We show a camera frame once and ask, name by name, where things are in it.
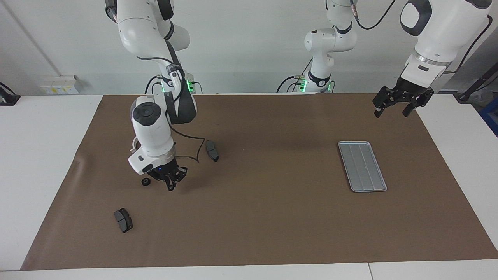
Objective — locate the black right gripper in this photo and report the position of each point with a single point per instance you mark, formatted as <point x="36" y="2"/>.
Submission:
<point x="165" y="172"/>

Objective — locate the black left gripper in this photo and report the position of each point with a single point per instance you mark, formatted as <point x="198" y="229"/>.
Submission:
<point x="410" y="92"/>

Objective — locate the black bearing gear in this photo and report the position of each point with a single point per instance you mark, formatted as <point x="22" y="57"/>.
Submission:
<point x="146" y="181"/>

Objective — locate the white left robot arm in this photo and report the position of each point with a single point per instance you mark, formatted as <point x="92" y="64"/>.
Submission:
<point x="447" y="31"/>

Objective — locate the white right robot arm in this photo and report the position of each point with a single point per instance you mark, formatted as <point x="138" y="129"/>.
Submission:
<point x="151" y="124"/>

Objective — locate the silver metal tray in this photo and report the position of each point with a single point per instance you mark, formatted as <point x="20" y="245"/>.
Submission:
<point x="363" y="167"/>

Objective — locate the dark grey brake pad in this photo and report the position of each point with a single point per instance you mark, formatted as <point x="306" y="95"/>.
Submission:
<point x="212" y="149"/>
<point x="123" y="221"/>

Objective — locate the black stand rod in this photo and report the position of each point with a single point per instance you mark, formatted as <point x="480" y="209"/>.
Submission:
<point x="482" y="79"/>

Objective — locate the brown table mat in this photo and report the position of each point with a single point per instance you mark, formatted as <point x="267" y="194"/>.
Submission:
<point x="253" y="217"/>

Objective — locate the blue crate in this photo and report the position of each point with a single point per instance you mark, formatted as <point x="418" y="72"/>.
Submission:
<point x="491" y="116"/>

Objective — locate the white curved plastic bracket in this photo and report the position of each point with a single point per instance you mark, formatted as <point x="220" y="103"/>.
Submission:
<point x="132" y="149"/>

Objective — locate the black clamp mount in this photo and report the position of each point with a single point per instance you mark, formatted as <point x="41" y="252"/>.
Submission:
<point x="7" y="99"/>

